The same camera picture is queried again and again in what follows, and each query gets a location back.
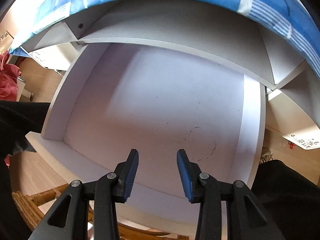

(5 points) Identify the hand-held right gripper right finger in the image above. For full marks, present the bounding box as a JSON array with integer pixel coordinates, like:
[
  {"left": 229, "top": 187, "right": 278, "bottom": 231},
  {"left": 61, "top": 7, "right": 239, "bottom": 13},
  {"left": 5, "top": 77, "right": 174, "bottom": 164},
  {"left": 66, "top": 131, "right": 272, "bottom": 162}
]
[{"left": 176, "top": 149, "right": 285, "bottom": 240}]

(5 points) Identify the red cloth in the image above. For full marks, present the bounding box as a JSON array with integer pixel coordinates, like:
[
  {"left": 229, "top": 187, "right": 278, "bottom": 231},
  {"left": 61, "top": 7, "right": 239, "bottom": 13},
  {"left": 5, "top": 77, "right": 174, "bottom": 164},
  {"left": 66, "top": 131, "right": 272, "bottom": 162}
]
[{"left": 0, "top": 51, "right": 22, "bottom": 100}]

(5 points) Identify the person's right leg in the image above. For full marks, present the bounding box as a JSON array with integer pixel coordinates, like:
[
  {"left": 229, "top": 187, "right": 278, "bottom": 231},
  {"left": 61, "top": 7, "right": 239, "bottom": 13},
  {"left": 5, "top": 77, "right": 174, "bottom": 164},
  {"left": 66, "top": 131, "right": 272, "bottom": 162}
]
[{"left": 251, "top": 159, "right": 320, "bottom": 240}]

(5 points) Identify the white floral drawer front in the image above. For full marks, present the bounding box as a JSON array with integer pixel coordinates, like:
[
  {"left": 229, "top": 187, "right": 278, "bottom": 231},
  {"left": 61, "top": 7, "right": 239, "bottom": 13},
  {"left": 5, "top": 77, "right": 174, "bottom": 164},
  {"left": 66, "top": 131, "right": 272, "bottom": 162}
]
[
  {"left": 29, "top": 44, "right": 75, "bottom": 72},
  {"left": 265, "top": 87, "right": 320, "bottom": 151}
]

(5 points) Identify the person's leg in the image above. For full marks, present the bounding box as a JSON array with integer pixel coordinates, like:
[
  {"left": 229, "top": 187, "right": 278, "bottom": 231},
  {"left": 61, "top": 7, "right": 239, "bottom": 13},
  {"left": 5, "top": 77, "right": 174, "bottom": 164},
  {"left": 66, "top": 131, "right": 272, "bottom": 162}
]
[
  {"left": 251, "top": 159, "right": 320, "bottom": 240},
  {"left": 0, "top": 100, "right": 52, "bottom": 240}
]

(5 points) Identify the white stand with metal leg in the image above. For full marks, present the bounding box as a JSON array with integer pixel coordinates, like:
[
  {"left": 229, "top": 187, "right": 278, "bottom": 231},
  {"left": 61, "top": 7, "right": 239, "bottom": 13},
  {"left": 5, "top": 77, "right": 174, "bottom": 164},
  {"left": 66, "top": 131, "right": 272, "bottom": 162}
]
[{"left": 15, "top": 76, "right": 35, "bottom": 102}]

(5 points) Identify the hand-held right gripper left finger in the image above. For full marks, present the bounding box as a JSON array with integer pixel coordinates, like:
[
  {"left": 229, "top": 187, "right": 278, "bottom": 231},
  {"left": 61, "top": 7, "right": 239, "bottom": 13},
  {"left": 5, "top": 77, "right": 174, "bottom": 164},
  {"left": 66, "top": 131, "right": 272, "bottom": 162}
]
[{"left": 29, "top": 149, "right": 139, "bottom": 240}]

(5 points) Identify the wicker chair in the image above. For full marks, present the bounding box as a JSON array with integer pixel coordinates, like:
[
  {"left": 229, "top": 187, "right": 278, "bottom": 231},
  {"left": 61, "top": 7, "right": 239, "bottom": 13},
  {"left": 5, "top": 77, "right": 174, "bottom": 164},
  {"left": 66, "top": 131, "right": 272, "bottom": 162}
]
[{"left": 11, "top": 182, "right": 190, "bottom": 240}]

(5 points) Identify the beige floral picture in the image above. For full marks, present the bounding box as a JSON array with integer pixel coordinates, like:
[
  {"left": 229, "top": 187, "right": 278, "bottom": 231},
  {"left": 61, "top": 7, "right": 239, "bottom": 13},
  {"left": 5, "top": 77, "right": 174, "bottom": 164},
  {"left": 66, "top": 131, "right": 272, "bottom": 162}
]
[{"left": 0, "top": 30, "right": 14, "bottom": 53}]

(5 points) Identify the person's left leg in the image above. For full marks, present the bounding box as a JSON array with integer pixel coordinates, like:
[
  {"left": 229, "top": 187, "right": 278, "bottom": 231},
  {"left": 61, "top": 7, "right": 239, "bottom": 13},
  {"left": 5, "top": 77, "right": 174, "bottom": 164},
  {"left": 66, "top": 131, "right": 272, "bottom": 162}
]
[{"left": 0, "top": 100, "right": 52, "bottom": 240}]

